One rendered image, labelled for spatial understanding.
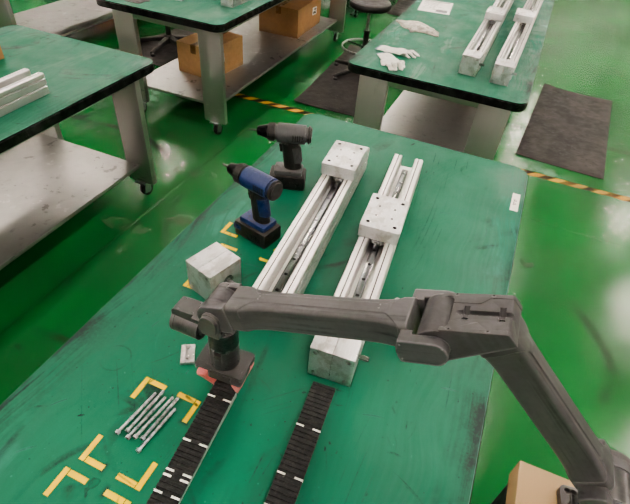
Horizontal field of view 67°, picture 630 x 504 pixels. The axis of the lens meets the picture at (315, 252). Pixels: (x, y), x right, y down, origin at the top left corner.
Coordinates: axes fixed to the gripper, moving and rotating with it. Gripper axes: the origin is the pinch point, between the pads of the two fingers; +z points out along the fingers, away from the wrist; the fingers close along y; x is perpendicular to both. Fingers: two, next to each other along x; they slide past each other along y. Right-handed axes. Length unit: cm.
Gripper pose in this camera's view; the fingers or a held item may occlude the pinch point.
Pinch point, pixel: (227, 384)
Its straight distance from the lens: 106.0
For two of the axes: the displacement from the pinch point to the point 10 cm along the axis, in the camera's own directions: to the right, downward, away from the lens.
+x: -3.2, 6.2, -7.2
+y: -9.4, -2.8, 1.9
